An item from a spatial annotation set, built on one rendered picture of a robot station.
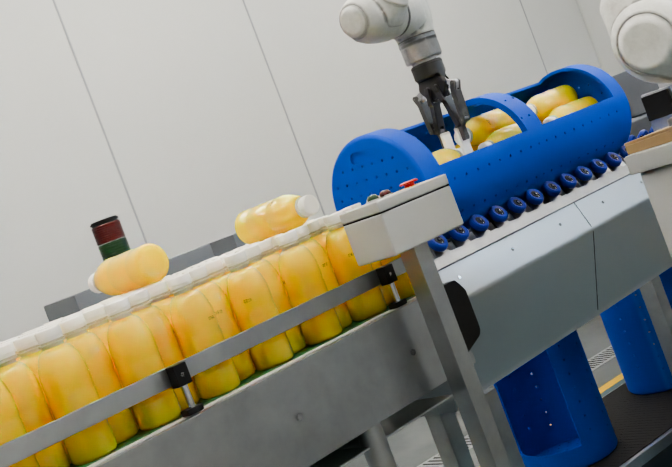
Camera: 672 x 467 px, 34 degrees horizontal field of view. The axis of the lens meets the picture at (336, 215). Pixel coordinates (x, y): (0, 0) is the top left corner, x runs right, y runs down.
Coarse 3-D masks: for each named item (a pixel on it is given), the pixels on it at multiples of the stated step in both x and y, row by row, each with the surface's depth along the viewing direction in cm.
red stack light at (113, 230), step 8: (104, 224) 229; (112, 224) 230; (120, 224) 232; (96, 232) 230; (104, 232) 229; (112, 232) 229; (120, 232) 231; (96, 240) 230; (104, 240) 229; (112, 240) 229
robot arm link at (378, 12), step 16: (352, 0) 230; (368, 0) 229; (384, 0) 230; (400, 0) 231; (352, 16) 229; (368, 16) 228; (384, 16) 231; (400, 16) 234; (352, 32) 231; (368, 32) 230; (384, 32) 233; (400, 32) 240
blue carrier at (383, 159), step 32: (576, 64) 293; (480, 96) 263; (512, 96) 262; (608, 96) 289; (416, 128) 260; (448, 128) 273; (544, 128) 259; (576, 128) 268; (608, 128) 279; (352, 160) 239; (384, 160) 232; (416, 160) 228; (480, 160) 240; (512, 160) 248; (544, 160) 258; (576, 160) 270; (352, 192) 241; (480, 192) 240; (512, 192) 251
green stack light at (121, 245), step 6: (114, 240) 229; (120, 240) 230; (126, 240) 232; (102, 246) 230; (108, 246) 229; (114, 246) 229; (120, 246) 230; (126, 246) 231; (102, 252) 230; (108, 252) 229; (114, 252) 229; (120, 252) 230; (102, 258) 231; (108, 258) 229
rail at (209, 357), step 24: (336, 288) 194; (360, 288) 198; (288, 312) 186; (312, 312) 190; (240, 336) 178; (264, 336) 181; (192, 360) 171; (216, 360) 174; (144, 384) 164; (168, 384) 167; (96, 408) 158; (120, 408) 161; (48, 432) 153; (72, 432) 155; (0, 456) 147; (24, 456) 150
